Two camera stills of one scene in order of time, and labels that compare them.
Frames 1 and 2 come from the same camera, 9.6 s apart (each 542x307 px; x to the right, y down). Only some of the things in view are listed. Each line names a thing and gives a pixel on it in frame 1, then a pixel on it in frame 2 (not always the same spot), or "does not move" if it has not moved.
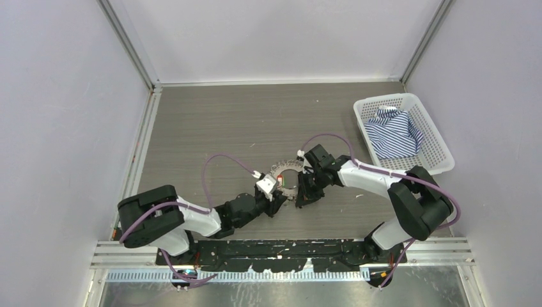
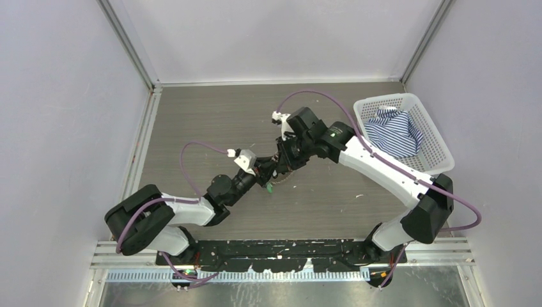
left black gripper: [272, 206] → [263, 169]
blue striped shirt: [392, 134] does not move
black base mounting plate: [284, 255] does not move
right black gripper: [306, 195] → [286, 163]
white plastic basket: [399, 134] does not move
